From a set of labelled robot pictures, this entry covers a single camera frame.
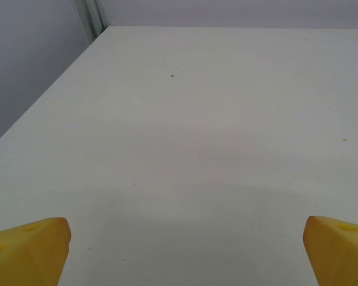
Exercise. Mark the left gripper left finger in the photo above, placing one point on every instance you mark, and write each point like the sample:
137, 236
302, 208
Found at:
27, 256

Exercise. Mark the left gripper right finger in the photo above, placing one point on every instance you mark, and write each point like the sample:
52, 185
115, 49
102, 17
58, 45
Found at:
340, 256

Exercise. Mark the aluminium frame post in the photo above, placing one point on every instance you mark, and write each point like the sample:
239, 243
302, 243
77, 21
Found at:
92, 15

